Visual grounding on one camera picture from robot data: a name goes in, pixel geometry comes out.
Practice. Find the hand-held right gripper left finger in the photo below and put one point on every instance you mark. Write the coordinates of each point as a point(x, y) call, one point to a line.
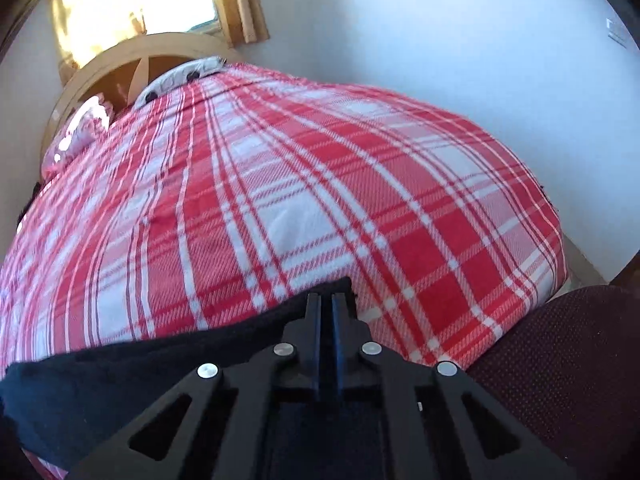
point(314, 350)

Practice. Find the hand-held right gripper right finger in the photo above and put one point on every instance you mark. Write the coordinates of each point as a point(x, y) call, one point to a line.
point(336, 350)

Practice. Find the black pants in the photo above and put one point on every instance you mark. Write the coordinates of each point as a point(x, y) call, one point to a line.
point(125, 385)

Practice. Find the red plaid bed sheet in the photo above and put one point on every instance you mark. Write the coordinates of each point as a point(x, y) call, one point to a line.
point(300, 185)

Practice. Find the dark maroon cloth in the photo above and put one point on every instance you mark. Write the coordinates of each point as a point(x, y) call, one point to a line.
point(575, 360)

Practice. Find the white patterned pillow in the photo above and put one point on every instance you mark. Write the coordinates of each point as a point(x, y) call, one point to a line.
point(170, 77)

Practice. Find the pink floral pillow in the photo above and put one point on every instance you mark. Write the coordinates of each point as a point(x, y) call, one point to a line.
point(80, 130)

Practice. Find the window behind headboard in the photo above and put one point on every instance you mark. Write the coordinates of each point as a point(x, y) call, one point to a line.
point(207, 22)

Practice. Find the yellow curtain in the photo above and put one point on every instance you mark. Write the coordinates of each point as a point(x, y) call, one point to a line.
point(245, 5)
point(100, 10)

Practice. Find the beige wooden headboard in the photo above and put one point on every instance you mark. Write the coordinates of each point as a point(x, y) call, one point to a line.
point(100, 67)

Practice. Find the white wall outlet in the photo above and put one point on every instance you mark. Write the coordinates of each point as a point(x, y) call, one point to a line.
point(617, 31)

